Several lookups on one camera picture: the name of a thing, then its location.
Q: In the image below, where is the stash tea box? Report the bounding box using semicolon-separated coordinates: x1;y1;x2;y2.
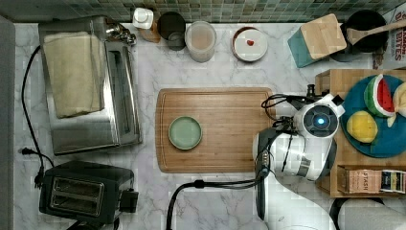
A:
337;168;382;194

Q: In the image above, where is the pale toy fruit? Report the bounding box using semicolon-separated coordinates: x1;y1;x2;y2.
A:
387;82;406;127

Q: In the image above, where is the wooden spatula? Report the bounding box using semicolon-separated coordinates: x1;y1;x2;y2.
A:
346;20;406;45

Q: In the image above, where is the beige folded towel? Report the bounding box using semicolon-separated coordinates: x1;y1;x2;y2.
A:
43;32;105;119

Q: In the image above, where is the snack box with red text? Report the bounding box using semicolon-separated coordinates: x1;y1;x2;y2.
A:
372;3;406;70

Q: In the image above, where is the clear plastic container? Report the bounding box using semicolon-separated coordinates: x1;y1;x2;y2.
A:
185;21;216;62

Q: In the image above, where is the dark empty cup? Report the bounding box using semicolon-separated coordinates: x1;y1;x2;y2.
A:
158;11;186;51

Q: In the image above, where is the stainless steel toaster oven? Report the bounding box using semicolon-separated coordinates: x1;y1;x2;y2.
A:
38;15;143;155

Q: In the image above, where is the green small plate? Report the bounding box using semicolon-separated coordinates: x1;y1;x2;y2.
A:
169;116;202;150

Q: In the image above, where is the blue round plate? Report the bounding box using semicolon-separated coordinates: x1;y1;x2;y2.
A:
340;76;406;158

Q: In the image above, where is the white cap bottle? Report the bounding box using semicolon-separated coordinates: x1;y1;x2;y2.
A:
132;8;153;29

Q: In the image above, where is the wooden drawer cabinet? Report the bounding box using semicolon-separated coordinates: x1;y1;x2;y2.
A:
315;69;406;197

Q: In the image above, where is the teal box with wooden lid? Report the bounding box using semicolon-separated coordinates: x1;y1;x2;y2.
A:
287;13;347;68

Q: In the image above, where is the black utensil pot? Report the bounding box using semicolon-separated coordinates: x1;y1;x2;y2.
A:
330;10;389;62

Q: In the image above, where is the toy watermelon slice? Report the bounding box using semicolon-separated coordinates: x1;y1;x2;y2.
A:
364;74;395;118

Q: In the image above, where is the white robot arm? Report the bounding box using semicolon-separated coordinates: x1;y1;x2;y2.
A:
253;94;345;230

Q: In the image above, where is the black two-slot toaster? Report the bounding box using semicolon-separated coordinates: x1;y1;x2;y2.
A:
39;161;138;224

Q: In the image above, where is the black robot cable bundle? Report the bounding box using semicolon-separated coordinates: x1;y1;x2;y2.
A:
166;93;317;230

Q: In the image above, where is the white plate with red item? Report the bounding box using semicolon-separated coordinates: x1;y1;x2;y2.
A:
232;27;268;62

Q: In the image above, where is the wooden cutting board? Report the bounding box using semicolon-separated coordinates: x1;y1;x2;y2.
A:
155;87;273;173

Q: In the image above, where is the dark tea box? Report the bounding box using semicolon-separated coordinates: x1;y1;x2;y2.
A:
380;170;405;194

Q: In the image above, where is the black toaster power cord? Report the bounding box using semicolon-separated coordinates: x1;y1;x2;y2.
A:
20;45;56;190

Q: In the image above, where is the yellow toy lemon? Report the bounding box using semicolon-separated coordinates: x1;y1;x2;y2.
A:
346;110;378;143

